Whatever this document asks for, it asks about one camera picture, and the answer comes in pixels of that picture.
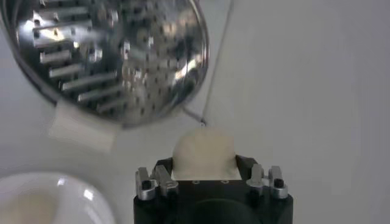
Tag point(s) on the white steamed baozi bun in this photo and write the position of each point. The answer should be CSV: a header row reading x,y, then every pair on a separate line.
x,y
204,152

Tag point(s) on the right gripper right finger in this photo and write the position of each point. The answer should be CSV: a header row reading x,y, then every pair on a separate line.
x,y
275,185

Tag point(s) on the stainless steel steamer basket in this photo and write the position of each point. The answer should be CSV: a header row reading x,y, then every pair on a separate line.
x,y
122,61

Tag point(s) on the round white plate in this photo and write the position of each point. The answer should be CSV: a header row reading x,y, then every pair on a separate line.
x,y
82,201

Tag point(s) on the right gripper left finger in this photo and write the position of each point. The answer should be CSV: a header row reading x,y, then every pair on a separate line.
x,y
146,185

